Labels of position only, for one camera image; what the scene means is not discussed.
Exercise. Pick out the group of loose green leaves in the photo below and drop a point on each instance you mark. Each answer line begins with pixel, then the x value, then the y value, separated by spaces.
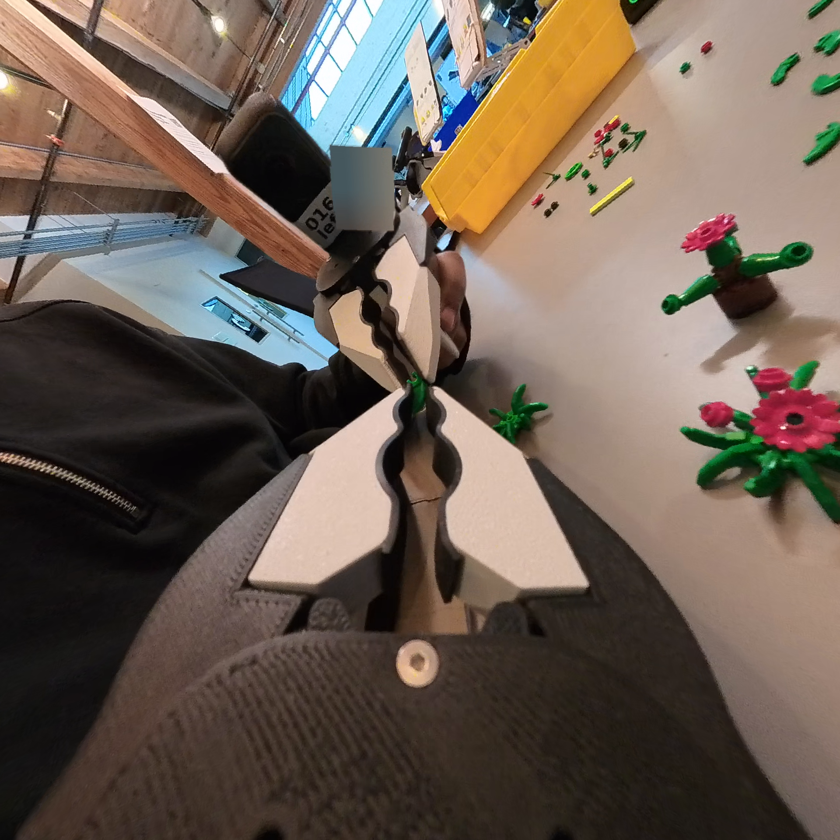
pixel 784 69

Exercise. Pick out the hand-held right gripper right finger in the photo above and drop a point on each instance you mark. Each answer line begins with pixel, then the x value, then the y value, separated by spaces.
pixel 512 525

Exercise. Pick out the green spiky plant base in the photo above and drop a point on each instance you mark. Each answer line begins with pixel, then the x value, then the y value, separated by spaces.
pixel 518 417

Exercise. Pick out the person's left hand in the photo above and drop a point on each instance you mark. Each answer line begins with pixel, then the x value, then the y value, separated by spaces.
pixel 451 289

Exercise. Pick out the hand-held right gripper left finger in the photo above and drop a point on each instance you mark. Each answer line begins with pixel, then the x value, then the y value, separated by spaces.
pixel 328 518

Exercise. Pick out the person's left forearm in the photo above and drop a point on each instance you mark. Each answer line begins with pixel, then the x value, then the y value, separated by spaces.
pixel 334 394

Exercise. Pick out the lime green flat tile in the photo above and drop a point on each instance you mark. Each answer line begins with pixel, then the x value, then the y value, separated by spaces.
pixel 611 195

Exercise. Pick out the black angled panel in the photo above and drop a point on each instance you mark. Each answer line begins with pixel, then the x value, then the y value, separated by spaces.
pixel 275 289

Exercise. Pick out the pink flower on brown stem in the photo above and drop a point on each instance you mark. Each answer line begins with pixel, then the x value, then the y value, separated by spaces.
pixel 741 289

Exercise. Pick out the white printed banner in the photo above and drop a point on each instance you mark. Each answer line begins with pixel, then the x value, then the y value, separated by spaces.
pixel 423 79
pixel 469 39

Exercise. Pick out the small green curved leaf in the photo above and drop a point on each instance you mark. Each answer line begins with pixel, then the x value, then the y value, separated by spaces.
pixel 417 394

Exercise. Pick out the black device with green lights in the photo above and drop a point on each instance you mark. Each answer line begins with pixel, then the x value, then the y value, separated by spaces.
pixel 640 10

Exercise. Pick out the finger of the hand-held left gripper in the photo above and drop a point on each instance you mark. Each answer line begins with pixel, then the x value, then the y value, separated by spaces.
pixel 413 295
pixel 354 328

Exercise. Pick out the green bush with pink flowers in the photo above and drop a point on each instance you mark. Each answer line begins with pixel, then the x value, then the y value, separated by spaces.
pixel 787 420

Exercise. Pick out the yellow plastic bin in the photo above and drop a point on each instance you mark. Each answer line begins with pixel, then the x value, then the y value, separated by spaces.
pixel 525 118

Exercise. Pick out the wooden support column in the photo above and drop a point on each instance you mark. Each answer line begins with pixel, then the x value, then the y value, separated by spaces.
pixel 164 131

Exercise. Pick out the pile of small flower bricks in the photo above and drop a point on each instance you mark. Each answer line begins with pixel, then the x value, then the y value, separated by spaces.
pixel 607 131

